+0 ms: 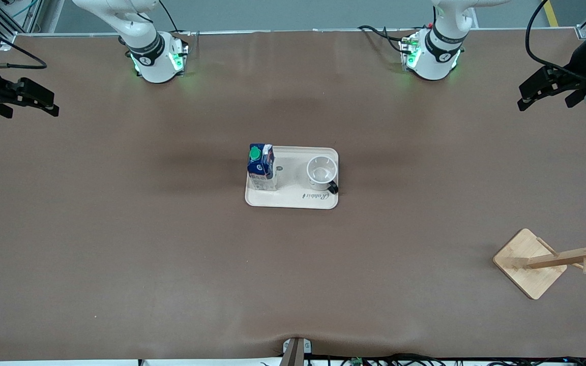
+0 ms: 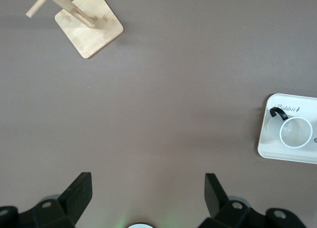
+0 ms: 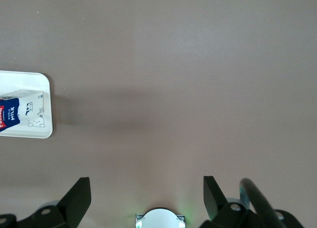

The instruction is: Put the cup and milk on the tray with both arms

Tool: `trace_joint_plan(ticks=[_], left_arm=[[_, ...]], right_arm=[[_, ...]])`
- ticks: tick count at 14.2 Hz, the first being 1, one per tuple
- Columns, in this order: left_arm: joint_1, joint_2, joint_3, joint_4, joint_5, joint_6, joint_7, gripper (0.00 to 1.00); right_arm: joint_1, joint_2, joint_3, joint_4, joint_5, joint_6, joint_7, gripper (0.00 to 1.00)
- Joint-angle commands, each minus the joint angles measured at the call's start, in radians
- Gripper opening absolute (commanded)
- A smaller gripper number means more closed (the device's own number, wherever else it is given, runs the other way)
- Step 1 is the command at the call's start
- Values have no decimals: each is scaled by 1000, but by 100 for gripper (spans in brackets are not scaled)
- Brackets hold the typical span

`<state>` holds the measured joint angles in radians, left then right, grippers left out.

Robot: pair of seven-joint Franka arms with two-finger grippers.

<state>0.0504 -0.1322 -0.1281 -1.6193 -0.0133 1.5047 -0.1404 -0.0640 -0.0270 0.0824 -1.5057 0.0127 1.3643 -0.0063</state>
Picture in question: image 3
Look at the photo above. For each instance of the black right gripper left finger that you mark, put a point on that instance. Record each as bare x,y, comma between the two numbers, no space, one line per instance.
71,205

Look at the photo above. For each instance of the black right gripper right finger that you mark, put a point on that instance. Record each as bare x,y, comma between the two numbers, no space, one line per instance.
218,210

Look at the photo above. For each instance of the blue white milk carton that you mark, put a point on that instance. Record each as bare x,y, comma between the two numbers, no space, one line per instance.
15,114

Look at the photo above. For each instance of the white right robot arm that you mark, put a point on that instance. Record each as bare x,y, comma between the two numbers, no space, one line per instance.
161,218

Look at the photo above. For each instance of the cream tray with rabbit print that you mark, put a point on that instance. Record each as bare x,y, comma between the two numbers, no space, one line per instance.
47,84

